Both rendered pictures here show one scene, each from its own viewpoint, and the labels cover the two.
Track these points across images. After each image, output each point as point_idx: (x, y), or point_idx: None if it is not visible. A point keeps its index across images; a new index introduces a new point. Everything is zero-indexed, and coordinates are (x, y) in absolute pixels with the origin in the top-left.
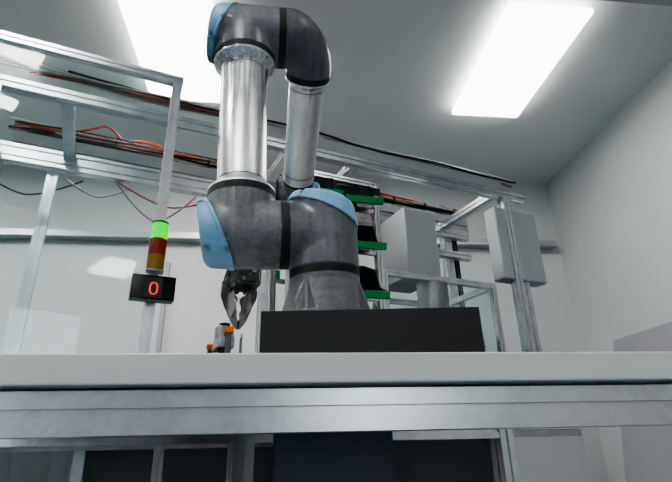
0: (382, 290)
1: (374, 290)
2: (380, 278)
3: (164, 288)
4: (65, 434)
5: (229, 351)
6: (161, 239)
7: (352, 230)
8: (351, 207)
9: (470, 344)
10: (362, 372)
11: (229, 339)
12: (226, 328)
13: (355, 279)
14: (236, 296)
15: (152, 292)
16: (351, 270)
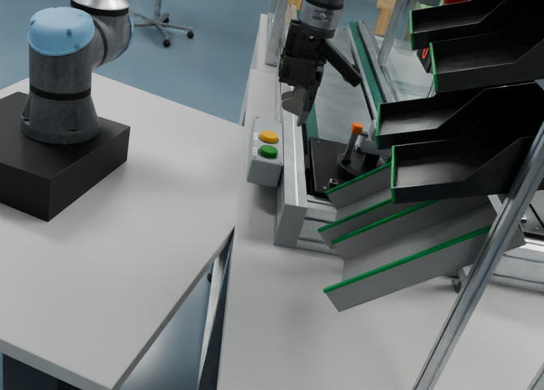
0: (439, 186)
1: (503, 188)
2: (524, 167)
3: (429, 53)
4: None
5: (346, 152)
6: None
7: (29, 53)
8: (30, 31)
9: None
10: None
11: (350, 138)
12: (352, 125)
13: (30, 95)
14: (306, 87)
15: (423, 55)
16: (29, 86)
